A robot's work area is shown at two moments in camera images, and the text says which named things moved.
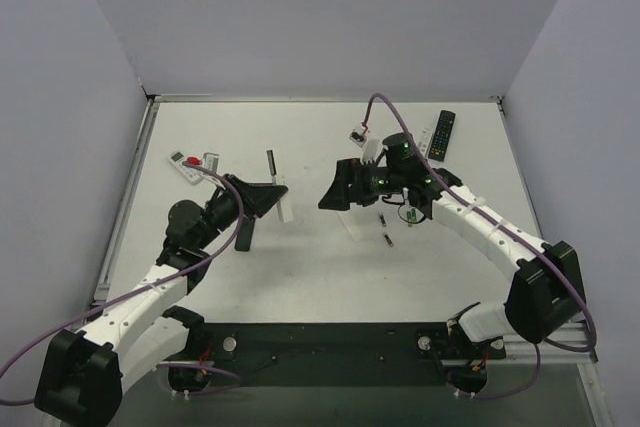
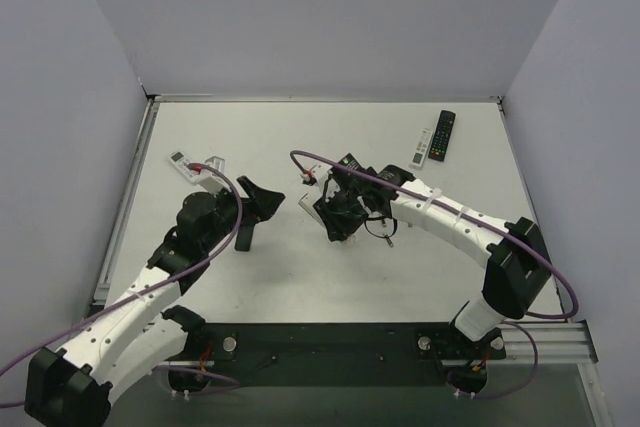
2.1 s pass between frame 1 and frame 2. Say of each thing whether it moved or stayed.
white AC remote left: stayed
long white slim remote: moved
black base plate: stayed
